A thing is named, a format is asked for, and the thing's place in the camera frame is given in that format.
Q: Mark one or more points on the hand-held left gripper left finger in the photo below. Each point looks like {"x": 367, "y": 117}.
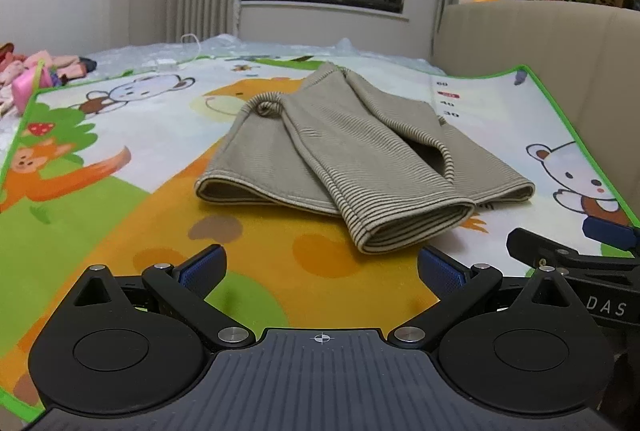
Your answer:
{"x": 202, "y": 268}

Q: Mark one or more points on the pile of colourful clothes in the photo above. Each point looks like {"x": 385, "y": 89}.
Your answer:
{"x": 65, "y": 63}

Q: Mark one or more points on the dark round object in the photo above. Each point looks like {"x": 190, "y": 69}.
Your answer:
{"x": 632, "y": 0}

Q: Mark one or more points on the beige padded headboard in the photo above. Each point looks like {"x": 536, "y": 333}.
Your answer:
{"x": 575, "y": 41}

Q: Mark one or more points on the cartoon animal play mat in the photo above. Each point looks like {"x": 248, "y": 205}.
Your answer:
{"x": 150, "y": 151}

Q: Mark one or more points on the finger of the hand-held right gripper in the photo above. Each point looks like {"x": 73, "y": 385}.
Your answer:
{"x": 532, "y": 243}
{"x": 607, "y": 231}

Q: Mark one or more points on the beige striped sweater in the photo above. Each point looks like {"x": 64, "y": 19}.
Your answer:
{"x": 320, "y": 151}

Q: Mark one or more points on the white bed sheet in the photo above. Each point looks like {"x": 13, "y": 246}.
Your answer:
{"x": 225, "y": 46}

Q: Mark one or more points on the pink plastic toy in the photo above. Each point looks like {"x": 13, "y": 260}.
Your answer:
{"x": 27, "y": 86}

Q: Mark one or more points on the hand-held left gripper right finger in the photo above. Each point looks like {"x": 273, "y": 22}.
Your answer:
{"x": 442, "y": 273}

